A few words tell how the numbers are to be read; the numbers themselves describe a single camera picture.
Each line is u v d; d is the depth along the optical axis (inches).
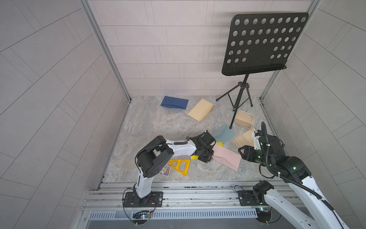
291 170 17.3
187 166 31.9
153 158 18.6
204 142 27.3
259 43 25.9
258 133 24.6
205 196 28.6
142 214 27.3
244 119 40.8
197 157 31.2
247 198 27.8
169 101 45.8
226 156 34.4
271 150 19.3
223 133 37.6
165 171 31.0
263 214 27.2
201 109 42.8
